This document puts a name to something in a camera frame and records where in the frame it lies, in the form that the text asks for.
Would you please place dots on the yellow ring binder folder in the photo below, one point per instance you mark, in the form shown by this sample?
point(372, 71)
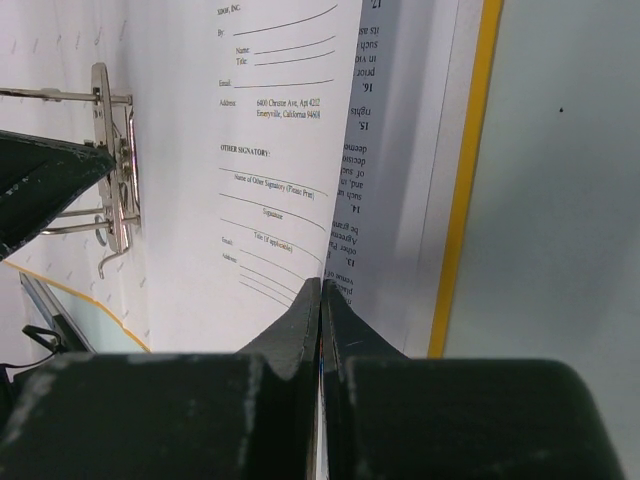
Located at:
point(53, 45)

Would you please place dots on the metal lever arch mechanism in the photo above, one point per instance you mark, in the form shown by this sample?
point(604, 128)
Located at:
point(111, 207)

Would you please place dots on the printed paper sheet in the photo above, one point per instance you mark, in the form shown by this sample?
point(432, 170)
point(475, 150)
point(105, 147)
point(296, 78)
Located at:
point(410, 90)
point(241, 110)

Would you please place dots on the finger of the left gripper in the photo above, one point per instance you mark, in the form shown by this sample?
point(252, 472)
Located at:
point(40, 178)

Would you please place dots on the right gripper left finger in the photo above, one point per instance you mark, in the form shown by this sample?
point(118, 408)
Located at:
point(292, 339)

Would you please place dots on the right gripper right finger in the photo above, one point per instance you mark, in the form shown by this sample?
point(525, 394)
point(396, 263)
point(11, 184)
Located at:
point(346, 335)

